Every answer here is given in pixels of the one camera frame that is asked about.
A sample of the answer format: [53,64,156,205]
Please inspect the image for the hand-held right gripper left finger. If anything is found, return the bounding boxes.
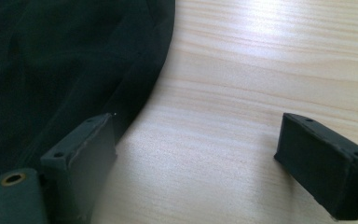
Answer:
[40,112,117,224]

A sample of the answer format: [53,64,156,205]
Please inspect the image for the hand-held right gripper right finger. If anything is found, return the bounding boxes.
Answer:
[273,112,358,222]

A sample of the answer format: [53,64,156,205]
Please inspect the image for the dark pants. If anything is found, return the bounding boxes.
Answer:
[0,0,176,216]

